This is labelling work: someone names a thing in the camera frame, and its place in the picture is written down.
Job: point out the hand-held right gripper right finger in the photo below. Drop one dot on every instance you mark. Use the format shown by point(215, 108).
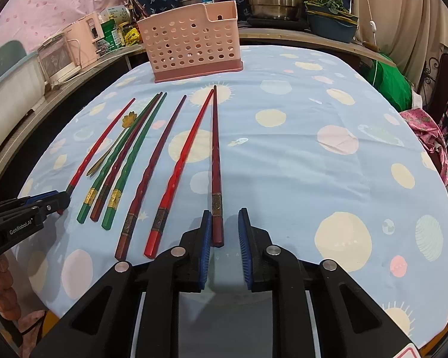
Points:
point(245, 253)

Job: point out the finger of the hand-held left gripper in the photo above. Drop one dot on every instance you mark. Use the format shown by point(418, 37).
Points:
point(41, 195)
point(56, 203)

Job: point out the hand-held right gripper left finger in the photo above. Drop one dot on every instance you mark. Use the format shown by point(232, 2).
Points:
point(205, 253)

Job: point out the green chopstick gold band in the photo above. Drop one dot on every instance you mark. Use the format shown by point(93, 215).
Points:
point(90, 197)
point(115, 197)

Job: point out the brown-red chopstick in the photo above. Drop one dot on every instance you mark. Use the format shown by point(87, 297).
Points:
point(103, 194)

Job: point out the bright red chopstick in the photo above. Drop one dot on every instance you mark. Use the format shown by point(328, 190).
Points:
point(100, 145)
point(159, 223)

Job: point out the gold flower-shaped spoon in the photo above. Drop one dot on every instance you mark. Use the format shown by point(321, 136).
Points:
point(108, 153)

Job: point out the dark red chopstick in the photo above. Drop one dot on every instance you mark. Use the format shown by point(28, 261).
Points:
point(216, 179)
point(128, 227)

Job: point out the pink perforated utensil basket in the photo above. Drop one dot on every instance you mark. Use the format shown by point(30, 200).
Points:
point(190, 44)

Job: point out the person's left hand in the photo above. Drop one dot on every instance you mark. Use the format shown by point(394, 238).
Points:
point(3, 287)

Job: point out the translucent plastic storage bin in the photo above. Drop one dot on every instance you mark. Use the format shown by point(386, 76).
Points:
point(11, 74)

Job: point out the white clear-front appliance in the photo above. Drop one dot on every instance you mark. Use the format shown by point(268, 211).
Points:
point(59, 56)

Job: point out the steel side counter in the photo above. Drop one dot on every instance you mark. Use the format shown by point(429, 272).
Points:
point(108, 54)

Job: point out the pink kitchen appliance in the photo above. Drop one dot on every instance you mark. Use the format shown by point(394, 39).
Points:
point(82, 33)

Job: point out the green tin can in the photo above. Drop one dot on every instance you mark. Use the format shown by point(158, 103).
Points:
point(110, 35)

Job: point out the yellow snack packet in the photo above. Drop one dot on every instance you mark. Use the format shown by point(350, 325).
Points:
point(131, 37)

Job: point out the pink dotted curtain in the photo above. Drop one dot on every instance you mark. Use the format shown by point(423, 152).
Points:
point(41, 0)

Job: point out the white carton box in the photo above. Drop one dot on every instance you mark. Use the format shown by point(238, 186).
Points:
point(115, 13)

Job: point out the pink floral cloth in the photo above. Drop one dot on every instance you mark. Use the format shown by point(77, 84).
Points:
point(425, 126)

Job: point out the wooden counter board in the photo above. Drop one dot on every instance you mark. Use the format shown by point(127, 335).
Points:
point(321, 46)

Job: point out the green plastic bag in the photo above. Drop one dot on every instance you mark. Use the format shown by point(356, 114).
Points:
point(392, 82)

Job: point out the black induction cooktop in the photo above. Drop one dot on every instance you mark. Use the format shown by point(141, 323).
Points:
point(283, 24)

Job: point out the blue plastic basin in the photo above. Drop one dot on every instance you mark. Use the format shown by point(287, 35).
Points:
point(328, 28)

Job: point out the leafy green vegetables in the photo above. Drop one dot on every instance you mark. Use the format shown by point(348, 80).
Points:
point(332, 3)

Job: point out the beige curtain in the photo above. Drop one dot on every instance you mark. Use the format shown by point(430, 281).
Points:
point(403, 15)

